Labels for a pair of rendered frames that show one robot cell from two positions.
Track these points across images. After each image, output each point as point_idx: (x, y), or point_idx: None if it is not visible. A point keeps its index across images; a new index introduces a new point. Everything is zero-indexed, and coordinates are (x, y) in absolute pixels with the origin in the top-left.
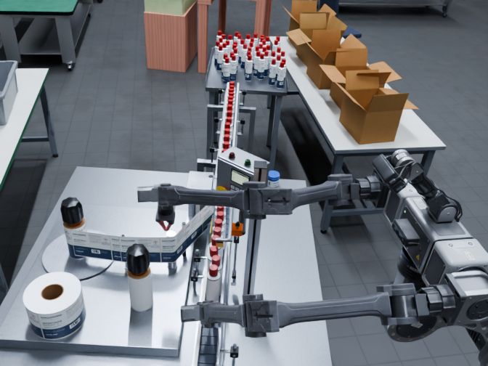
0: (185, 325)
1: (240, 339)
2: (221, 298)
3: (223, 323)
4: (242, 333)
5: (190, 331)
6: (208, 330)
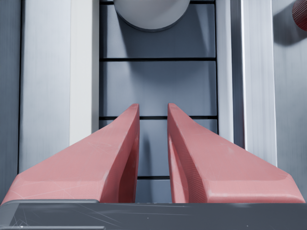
0: (31, 117)
1: (300, 176)
2: (247, 4)
3: (228, 137)
4: (305, 143)
5: (59, 149)
6: (141, 195)
